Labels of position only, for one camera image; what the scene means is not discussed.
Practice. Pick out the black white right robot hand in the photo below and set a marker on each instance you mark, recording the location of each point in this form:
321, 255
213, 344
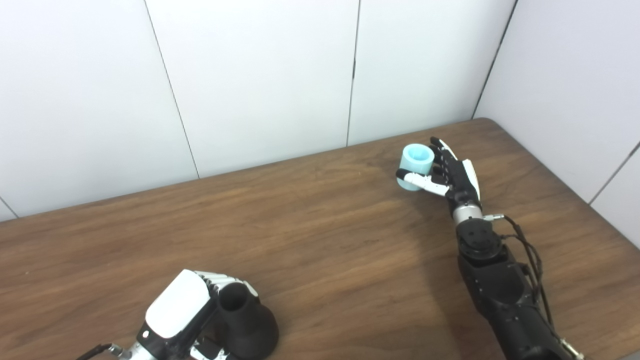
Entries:
460, 182

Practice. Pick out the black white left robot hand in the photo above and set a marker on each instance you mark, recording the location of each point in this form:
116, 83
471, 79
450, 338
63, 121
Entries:
177, 305

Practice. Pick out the light blue cylinder cup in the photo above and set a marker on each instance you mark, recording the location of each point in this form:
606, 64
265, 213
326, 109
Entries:
415, 160

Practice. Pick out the black funnel-shaped nozzle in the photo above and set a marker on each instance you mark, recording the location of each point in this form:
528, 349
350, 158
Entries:
250, 325

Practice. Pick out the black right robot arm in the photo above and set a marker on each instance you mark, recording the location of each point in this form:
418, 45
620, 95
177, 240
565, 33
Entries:
500, 285

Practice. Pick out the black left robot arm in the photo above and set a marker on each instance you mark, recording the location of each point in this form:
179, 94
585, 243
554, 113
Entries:
134, 354

